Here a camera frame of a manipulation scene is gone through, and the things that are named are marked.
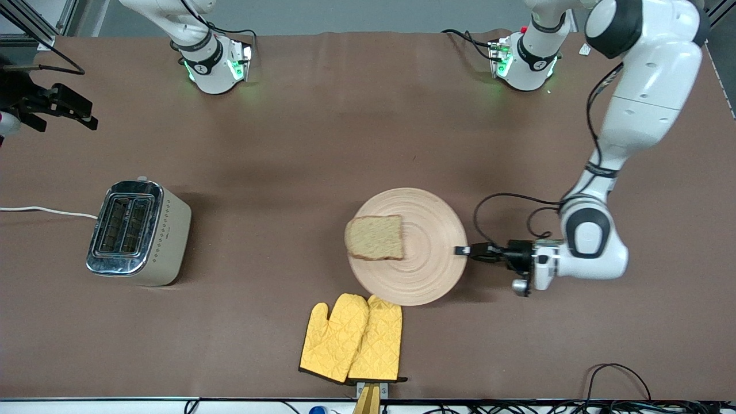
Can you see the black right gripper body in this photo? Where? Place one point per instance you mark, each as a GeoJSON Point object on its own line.
{"type": "Point", "coordinates": [20, 98]}

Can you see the cream and chrome toaster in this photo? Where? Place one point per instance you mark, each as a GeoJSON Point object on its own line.
{"type": "Point", "coordinates": [164, 241]}

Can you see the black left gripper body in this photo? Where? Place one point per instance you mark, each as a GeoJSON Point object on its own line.
{"type": "Point", "coordinates": [517, 255]}

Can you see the brown bread slice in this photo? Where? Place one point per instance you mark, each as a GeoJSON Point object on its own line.
{"type": "Point", "coordinates": [376, 237]}

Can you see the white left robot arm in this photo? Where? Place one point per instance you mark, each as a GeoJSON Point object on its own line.
{"type": "Point", "coordinates": [650, 86]}

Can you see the yellow quilted oven mitt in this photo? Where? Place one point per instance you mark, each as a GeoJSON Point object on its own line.
{"type": "Point", "coordinates": [330, 339]}
{"type": "Point", "coordinates": [379, 339]}

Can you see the wooden stand with metal bracket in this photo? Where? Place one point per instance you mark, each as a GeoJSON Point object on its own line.
{"type": "Point", "coordinates": [368, 399]}

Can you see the round wooden plate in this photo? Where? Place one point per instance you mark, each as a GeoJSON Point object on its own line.
{"type": "Point", "coordinates": [431, 259]}

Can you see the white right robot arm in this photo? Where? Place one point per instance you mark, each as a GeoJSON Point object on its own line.
{"type": "Point", "coordinates": [213, 72]}

